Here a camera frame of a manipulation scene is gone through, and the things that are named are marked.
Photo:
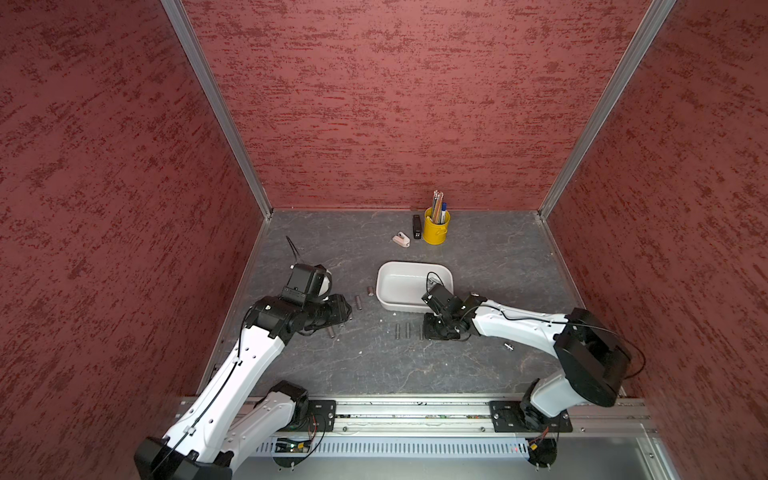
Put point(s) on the white plastic storage box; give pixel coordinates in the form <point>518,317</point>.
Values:
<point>401,285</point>

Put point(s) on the pens in yellow cup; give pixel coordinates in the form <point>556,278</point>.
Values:
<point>437,206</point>

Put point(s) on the right aluminium corner post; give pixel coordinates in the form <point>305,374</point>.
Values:
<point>646,32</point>

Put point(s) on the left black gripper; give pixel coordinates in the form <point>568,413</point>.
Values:
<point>337,305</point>

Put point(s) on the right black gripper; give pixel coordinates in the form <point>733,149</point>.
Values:
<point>430,332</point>

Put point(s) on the aluminium front rail frame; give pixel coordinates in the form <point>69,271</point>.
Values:
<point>453,427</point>

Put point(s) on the yellow pen holder cup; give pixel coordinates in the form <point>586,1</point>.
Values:
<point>435,233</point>

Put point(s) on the aluminium corner post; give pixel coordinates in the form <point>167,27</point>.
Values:
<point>187,37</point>
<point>646,32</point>

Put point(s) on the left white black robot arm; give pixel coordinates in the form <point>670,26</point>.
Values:
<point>210,440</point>

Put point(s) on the left aluminium corner post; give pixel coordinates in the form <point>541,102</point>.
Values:
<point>187,37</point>

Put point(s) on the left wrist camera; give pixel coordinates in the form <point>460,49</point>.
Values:
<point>307,284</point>

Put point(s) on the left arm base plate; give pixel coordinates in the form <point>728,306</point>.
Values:
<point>313,414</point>

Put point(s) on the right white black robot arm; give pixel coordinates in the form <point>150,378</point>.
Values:
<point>593,360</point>

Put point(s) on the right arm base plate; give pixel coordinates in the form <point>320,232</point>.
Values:
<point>511,417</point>

